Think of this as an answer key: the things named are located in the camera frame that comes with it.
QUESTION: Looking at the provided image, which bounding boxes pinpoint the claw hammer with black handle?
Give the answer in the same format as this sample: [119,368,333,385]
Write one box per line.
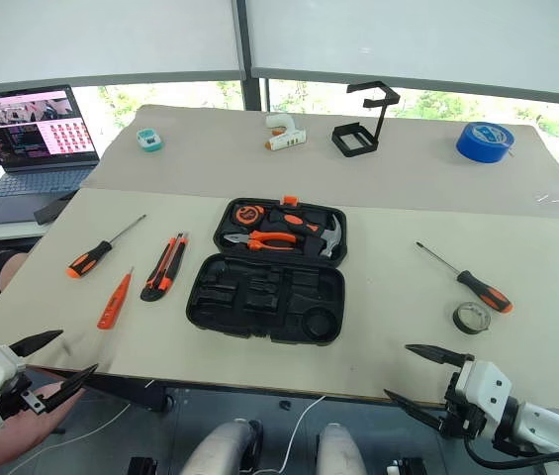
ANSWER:
[268,207,345,258]

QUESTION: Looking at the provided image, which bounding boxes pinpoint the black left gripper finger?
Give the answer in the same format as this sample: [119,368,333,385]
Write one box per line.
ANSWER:
[10,330,65,358]
[40,364,100,416]

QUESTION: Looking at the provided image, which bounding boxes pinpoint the white roller blind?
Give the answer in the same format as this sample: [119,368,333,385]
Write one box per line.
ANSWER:
[0,0,245,88]
[246,0,559,100]

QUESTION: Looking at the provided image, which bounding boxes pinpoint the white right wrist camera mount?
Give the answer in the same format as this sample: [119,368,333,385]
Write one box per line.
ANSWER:
[454,359,513,422]

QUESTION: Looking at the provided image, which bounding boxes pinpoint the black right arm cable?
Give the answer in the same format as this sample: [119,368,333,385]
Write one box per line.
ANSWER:
[464,434,559,471]

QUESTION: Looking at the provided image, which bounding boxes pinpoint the open grey laptop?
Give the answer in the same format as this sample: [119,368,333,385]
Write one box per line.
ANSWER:
[0,84,101,228]

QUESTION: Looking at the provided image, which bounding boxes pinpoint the blue tape roll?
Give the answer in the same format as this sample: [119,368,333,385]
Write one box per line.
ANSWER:
[455,121,516,164]

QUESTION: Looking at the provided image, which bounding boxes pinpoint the black orange screwdriver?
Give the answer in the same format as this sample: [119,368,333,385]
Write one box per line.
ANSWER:
[65,214,147,280]
[416,240,514,315]

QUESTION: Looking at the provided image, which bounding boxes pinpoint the silver robot leg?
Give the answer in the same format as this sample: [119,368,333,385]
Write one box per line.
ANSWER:
[179,419,265,475]
[316,422,369,475]

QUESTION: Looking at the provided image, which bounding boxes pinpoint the orange handled pliers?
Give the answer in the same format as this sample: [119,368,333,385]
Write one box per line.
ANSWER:
[223,230,300,252]

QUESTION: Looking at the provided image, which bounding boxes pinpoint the dark window frame post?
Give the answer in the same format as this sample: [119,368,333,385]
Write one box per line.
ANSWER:
[232,0,270,113]

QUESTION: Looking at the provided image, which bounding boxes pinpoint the orange black tape measure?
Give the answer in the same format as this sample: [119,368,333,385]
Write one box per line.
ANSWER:
[232,203,266,228]

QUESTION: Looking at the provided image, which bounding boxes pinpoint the silver left robot leg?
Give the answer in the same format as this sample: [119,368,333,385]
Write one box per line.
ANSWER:
[179,419,265,475]

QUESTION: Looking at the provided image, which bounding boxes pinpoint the white glue gun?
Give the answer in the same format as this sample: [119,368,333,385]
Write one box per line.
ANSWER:
[262,113,307,152]

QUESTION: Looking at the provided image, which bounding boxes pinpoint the tan paper table cover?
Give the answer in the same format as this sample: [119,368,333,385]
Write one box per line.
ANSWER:
[80,104,559,223]

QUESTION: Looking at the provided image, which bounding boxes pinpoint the teal digital timer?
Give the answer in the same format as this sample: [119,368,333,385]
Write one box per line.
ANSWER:
[135,128,165,153]

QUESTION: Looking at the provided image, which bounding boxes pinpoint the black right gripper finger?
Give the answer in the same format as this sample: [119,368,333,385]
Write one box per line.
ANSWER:
[405,343,476,370]
[383,389,446,432]

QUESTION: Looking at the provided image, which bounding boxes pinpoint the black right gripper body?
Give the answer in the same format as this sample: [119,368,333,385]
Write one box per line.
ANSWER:
[439,368,488,441]

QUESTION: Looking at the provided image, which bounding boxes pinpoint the black wire frame stand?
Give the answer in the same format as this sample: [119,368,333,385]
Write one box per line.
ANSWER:
[331,80,402,158]

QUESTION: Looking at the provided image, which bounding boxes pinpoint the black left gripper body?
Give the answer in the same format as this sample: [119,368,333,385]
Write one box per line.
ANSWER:
[0,373,47,422]

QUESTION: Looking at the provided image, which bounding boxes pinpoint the black table frame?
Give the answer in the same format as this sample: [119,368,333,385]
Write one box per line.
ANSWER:
[29,368,176,415]

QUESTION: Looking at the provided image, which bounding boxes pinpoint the thin white floor cable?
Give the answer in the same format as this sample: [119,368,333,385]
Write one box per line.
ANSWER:
[6,403,132,469]

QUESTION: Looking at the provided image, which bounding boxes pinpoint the black robot foot block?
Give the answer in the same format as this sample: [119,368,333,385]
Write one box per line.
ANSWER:
[387,457,428,475]
[128,457,159,475]

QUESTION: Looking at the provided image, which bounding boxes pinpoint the silver right robot leg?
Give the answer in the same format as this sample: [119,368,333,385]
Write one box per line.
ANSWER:
[316,422,369,475]

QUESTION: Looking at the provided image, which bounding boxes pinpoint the orange black utility knife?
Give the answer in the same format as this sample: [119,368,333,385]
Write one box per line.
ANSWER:
[140,232,189,303]

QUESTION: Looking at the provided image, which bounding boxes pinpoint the black tool case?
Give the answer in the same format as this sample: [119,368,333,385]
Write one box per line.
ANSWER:
[184,195,349,346]

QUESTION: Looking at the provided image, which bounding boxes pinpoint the bare person limb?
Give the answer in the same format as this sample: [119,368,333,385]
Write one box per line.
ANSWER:
[0,380,87,471]

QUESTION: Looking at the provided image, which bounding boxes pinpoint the orange test pen screwdriver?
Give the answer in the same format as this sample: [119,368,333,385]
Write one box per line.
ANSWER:
[96,266,136,331]

